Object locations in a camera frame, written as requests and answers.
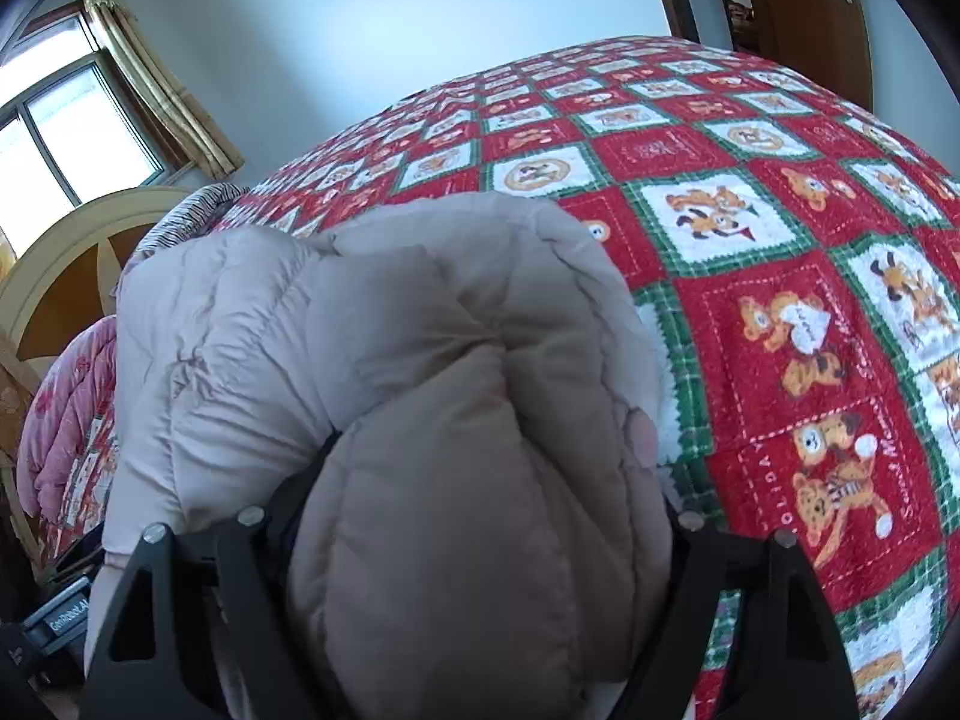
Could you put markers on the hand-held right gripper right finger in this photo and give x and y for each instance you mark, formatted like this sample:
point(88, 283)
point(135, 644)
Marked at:
point(697, 562)

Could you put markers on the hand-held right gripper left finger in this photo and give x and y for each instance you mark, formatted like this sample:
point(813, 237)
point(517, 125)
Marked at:
point(289, 510)

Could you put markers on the beige puffer jacket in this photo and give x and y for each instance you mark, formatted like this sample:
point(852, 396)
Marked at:
point(450, 390)

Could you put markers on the pink quilt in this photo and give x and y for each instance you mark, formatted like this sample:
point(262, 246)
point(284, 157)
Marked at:
point(64, 420)

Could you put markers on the red printed bed sheet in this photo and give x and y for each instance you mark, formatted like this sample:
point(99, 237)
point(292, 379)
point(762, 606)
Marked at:
point(750, 315)

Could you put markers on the striped pillow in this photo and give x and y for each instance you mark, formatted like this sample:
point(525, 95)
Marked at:
point(187, 217)

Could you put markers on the cream wooden headboard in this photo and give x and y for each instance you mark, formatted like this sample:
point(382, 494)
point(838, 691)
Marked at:
point(60, 285)

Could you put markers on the window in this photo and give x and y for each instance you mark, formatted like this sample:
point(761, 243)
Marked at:
point(75, 135)

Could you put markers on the yellow patterned curtain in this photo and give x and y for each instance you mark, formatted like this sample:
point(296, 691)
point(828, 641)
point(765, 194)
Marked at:
point(165, 90)

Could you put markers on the brown wooden door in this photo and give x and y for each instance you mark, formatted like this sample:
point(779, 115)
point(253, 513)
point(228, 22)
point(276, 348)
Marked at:
point(802, 22)

